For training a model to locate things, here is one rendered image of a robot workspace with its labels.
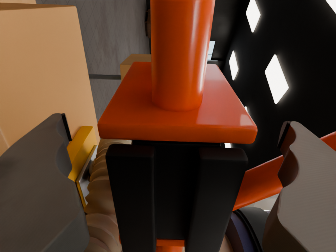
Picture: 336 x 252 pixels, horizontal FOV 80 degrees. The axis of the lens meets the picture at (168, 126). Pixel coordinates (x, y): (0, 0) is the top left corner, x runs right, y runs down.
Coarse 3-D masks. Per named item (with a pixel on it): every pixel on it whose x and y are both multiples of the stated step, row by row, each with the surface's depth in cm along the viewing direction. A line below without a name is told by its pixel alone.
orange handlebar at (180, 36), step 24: (168, 0) 6; (192, 0) 6; (168, 24) 6; (192, 24) 6; (168, 48) 7; (192, 48) 7; (168, 72) 7; (192, 72) 7; (168, 96) 8; (192, 96) 8
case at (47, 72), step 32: (0, 32) 15; (32, 32) 18; (64, 32) 24; (0, 64) 15; (32, 64) 18; (64, 64) 24; (0, 96) 15; (32, 96) 18; (64, 96) 24; (0, 128) 15; (32, 128) 19; (96, 128) 35
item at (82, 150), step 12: (84, 132) 28; (72, 144) 25; (84, 144) 26; (96, 144) 30; (72, 156) 24; (84, 156) 26; (72, 168) 23; (84, 168) 25; (84, 180) 25; (84, 192) 25; (84, 204) 26
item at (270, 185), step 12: (252, 168) 15; (264, 168) 14; (276, 168) 13; (252, 180) 14; (264, 180) 13; (276, 180) 13; (240, 192) 14; (252, 192) 14; (264, 192) 14; (276, 192) 13; (240, 204) 14
